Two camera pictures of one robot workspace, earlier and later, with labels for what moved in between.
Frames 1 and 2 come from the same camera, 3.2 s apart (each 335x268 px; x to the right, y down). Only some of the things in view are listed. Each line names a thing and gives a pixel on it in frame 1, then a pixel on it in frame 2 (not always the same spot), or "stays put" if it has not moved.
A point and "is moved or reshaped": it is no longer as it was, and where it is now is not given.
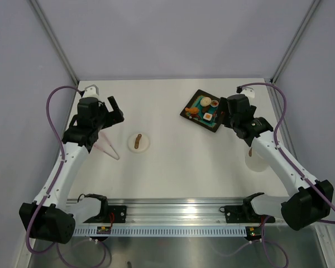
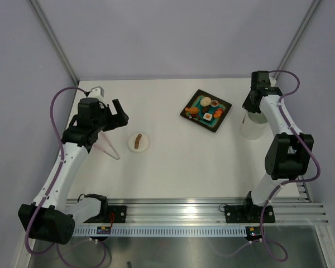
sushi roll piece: [207, 116] stays put
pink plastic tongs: [104, 144] stays put
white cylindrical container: [255, 162] is moved or reshaped
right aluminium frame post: [292, 45] stays put
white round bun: [205, 101] stays put
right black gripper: [224, 107] -> [247, 105]
